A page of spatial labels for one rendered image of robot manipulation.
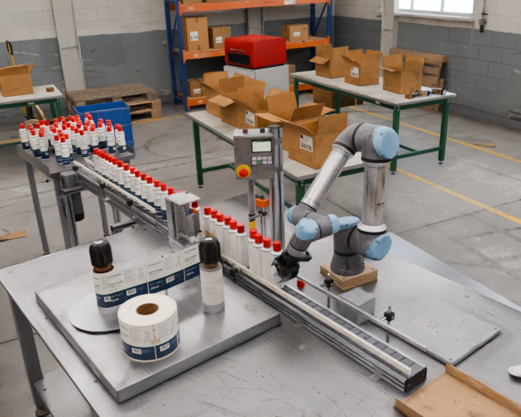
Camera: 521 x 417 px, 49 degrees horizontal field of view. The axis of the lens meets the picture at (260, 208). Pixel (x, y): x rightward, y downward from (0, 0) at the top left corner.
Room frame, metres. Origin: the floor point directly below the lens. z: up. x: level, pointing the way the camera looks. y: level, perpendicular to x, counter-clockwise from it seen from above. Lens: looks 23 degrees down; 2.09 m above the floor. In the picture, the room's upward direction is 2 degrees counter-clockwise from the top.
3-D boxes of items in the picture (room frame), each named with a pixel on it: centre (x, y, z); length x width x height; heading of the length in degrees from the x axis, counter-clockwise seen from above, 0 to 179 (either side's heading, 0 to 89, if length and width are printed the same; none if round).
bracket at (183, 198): (2.40, 0.35, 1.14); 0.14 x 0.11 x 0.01; 37
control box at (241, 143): (2.26, 0.02, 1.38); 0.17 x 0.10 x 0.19; 92
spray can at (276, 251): (2.03, -0.06, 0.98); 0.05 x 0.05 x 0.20
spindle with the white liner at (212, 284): (1.89, 0.20, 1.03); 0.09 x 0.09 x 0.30
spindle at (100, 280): (1.90, 0.60, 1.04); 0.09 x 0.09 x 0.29
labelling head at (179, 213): (2.41, 0.35, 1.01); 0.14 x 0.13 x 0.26; 37
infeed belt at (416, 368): (2.12, 0.02, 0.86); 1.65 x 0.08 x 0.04; 37
